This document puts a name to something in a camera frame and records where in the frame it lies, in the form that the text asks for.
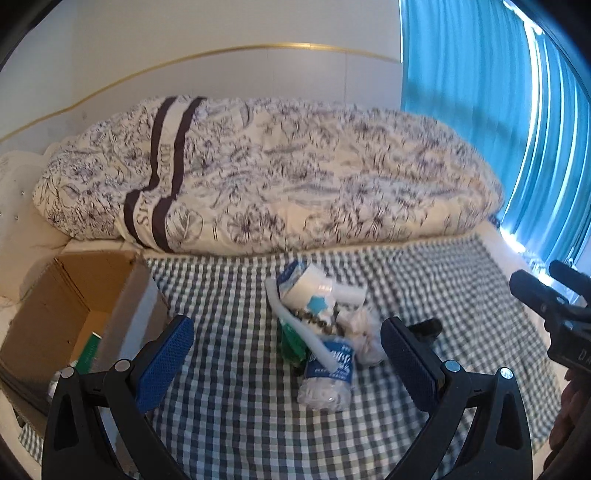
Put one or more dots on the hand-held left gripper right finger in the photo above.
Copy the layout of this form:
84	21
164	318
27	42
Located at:
406	364

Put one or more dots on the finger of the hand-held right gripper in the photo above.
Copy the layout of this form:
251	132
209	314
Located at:
538	295
572	284

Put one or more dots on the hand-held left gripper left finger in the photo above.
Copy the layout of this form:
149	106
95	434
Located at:
166	360

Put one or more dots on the clear plastic wrap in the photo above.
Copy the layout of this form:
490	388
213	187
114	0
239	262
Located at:
364	341

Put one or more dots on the crushed clear plastic bottle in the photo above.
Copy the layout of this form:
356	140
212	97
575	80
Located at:
323	387

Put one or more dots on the small white cylinder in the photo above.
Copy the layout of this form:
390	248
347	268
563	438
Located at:
353	295

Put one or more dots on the bent white tube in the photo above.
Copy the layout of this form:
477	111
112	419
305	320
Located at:
318	346

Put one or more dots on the small blue star piece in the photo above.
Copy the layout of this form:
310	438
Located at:
316	304

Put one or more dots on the green foil packet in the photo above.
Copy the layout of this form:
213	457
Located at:
293	346

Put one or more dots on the white tape roll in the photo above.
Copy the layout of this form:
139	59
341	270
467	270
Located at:
314	281

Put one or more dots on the brown cardboard box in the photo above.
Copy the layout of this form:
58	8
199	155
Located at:
41	300

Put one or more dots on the blue white tissue packet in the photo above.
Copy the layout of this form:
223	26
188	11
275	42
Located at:
291	274

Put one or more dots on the person's right hand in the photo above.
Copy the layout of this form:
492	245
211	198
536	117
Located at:
570	415

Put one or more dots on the white bed sheet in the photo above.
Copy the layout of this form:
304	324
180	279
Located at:
512	251

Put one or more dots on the checked grey white blanket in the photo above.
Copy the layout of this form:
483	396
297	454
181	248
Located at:
231	323

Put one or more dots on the green box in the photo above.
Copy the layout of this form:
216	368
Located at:
90	353

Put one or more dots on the floral white duvet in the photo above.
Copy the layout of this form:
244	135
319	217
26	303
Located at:
300	184

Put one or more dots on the beige pillow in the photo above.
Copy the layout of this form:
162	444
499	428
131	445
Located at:
18	184

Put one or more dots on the blue curtain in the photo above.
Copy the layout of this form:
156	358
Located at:
461	69

